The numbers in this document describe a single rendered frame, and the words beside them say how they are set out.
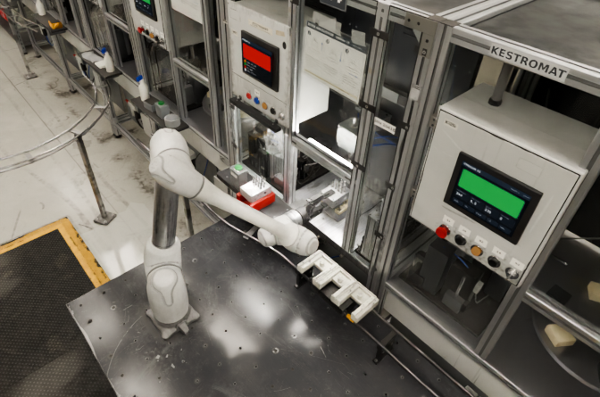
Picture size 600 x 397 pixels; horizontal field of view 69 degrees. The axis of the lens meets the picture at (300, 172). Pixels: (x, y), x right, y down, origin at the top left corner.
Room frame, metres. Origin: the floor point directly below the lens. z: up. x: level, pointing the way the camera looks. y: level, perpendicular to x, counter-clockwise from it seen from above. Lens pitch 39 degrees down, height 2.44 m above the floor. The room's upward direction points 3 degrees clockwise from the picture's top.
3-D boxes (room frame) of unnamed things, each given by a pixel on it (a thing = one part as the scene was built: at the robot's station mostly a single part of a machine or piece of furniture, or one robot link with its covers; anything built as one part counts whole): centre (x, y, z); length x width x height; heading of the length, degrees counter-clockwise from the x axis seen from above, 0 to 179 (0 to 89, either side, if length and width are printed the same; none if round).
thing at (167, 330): (1.09, 0.53, 0.71); 0.22 x 0.18 x 0.06; 44
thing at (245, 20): (1.88, 0.13, 1.60); 0.42 x 0.29 x 0.46; 44
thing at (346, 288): (1.19, -0.19, 0.84); 0.36 x 0.14 x 0.10; 44
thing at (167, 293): (1.12, 0.54, 0.85); 0.18 x 0.16 x 0.22; 23
